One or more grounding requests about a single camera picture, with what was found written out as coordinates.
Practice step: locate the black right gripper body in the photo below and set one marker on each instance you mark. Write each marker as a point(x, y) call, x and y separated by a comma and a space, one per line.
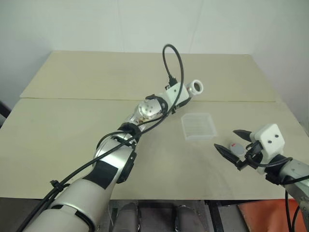
point(254, 155)

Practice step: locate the dark rounded shape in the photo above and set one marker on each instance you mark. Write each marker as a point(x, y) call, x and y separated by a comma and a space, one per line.
point(126, 217)
point(187, 218)

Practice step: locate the clear plastic container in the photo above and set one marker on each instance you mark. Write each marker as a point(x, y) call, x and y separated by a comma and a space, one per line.
point(198, 126)

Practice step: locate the black table frame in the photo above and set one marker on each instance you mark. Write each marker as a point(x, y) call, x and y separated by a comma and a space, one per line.
point(214, 215)

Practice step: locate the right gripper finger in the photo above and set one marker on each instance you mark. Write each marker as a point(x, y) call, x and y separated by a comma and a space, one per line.
point(229, 154)
point(243, 135)

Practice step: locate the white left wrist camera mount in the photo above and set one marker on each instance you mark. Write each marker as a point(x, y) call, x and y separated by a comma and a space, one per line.
point(172, 93)

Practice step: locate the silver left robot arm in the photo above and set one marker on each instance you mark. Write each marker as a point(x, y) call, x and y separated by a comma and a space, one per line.
point(79, 193)

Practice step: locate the black furniture piece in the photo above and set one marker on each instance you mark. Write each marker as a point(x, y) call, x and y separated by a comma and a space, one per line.
point(3, 113)

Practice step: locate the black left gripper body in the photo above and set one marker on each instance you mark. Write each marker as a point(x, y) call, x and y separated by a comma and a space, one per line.
point(177, 108)

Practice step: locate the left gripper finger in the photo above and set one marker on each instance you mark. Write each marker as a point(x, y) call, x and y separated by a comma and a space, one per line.
point(187, 100)

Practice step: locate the small grey-white object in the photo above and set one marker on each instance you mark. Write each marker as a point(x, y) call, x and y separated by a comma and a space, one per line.
point(237, 149)

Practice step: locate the orange red sheet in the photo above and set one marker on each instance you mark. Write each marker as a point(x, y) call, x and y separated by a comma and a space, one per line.
point(265, 217)

